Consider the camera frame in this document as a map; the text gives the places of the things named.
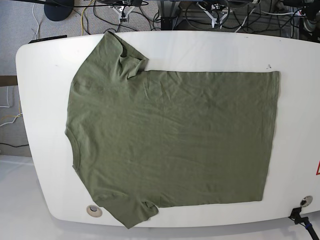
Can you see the right table cable grommet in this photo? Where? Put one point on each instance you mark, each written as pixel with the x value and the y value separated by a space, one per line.
pixel 306 201

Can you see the table cable grommet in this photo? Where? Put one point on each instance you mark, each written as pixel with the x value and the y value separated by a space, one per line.
pixel 94 211
pixel 306 201

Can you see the black aluminium frame post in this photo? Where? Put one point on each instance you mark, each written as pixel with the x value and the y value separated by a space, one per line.
pixel 169 11

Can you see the red warning triangle sticker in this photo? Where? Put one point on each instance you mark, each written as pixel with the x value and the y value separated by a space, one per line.
pixel 318 169

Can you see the left table cable grommet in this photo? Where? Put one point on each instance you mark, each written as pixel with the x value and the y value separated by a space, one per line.
pixel 94 211

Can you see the round black stand base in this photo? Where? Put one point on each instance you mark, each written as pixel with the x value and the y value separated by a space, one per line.
pixel 58 10

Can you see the olive green T-shirt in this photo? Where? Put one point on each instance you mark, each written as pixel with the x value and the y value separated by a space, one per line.
pixel 144 140

